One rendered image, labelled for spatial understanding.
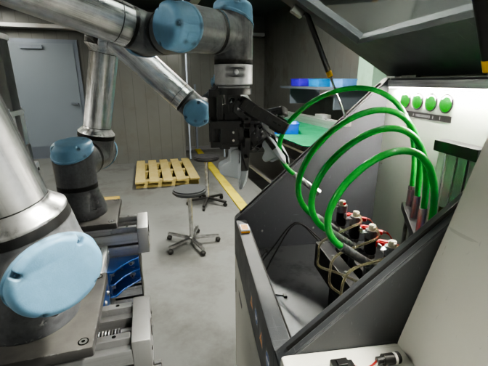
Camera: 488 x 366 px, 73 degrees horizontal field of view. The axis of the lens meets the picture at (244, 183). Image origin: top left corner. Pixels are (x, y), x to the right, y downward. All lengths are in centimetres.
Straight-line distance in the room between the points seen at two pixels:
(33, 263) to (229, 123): 40
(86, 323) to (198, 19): 54
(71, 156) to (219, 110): 53
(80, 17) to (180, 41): 16
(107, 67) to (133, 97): 507
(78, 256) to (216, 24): 41
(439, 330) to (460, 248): 13
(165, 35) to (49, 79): 675
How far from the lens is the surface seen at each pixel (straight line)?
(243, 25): 66
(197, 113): 93
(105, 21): 64
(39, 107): 737
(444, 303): 64
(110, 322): 76
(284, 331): 74
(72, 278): 49
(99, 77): 115
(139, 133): 627
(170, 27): 57
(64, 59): 724
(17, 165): 45
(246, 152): 65
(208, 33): 59
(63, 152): 106
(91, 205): 110
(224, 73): 65
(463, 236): 62
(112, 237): 112
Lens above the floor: 144
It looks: 17 degrees down
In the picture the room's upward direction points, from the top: straight up
